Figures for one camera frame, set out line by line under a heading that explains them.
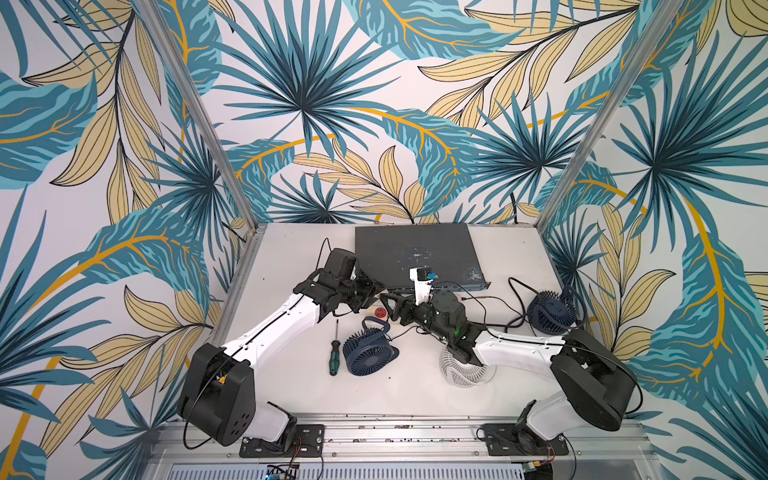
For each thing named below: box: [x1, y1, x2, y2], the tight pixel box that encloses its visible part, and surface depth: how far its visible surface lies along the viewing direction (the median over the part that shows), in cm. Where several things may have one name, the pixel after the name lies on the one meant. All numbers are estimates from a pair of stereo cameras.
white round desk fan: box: [440, 346, 497, 388], surface depth 80 cm
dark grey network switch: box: [355, 223, 490, 290], surface depth 109 cm
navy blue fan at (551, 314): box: [527, 291, 577, 335], surface depth 92 cm
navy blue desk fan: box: [342, 316, 400, 376], surface depth 80 cm
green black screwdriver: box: [329, 319, 341, 376], surface depth 86 cm
